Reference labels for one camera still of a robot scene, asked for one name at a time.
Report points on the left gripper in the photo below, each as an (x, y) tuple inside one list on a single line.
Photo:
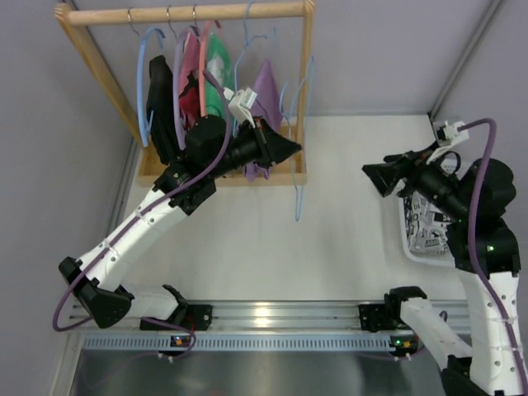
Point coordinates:
[(263, 143)]

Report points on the black white patterned trousers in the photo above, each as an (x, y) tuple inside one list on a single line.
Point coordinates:
[(429, 231)]

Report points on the blue wire hanger with purple garment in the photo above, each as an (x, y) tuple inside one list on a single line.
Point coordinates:
[(247, 41)]

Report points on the black garment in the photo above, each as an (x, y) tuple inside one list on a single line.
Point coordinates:
[(160, 113)]

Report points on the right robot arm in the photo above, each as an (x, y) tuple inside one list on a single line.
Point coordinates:
[(487, 261)]

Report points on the green tie-dye garment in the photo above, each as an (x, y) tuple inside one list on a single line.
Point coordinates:
[(227, 78)]

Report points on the pink red patterned garment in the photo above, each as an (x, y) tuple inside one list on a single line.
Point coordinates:
[(188, 84)]

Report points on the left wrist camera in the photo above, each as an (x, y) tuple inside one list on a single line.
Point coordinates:
[(240, 103)]

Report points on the white plastic basket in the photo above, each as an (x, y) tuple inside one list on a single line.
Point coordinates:
[(420, 247)]

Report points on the light blue plastic hanger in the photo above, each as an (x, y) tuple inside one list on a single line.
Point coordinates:
[(144, 120)]

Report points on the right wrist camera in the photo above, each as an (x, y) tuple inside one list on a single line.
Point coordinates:
[(447, 137)]

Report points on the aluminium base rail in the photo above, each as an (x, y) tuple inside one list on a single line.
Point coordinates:
[(263, 326)]

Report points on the lilac plastic hanger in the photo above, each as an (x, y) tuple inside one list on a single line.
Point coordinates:
[(182, 144)]

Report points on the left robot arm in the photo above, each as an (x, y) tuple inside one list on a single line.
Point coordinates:
[(95, 278)]

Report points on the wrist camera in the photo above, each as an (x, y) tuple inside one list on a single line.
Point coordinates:
[(447, 137), (240, 103)]

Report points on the wooden clothes rack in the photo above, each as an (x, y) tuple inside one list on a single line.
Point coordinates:
[(73, 23)]

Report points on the purple garment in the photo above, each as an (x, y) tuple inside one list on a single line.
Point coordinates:
[(266, 106)]

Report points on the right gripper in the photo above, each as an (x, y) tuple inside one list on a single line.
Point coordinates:
[(403, 176)]

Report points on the salmon pink plastic hanger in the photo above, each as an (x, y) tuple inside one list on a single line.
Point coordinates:
[(203, 82)]

